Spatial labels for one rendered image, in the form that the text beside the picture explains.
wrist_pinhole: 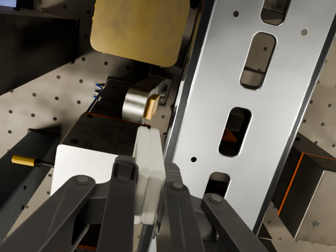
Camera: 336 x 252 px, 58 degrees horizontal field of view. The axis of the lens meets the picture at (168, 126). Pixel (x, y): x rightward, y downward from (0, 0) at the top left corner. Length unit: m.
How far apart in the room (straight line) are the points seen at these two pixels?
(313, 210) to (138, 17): 0.37
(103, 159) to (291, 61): 0.28
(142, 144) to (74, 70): 0.55
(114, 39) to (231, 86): 0.18
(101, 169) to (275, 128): 0.25
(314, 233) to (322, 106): 0.39
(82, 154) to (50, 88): 0.44
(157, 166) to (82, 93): 0.58
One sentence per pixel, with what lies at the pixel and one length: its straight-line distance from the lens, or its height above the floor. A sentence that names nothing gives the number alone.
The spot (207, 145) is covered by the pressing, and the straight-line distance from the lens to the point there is 0.44.
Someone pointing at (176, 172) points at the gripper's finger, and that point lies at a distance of 0.18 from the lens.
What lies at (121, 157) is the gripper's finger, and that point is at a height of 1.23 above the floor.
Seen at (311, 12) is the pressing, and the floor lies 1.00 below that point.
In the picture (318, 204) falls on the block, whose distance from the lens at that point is 0.51.
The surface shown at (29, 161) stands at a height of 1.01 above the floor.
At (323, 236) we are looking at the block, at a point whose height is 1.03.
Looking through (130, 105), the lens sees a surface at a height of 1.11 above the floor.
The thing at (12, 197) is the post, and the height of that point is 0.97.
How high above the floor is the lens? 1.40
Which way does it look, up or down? 71 degrees down
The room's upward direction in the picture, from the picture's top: 168 degrees clockwise
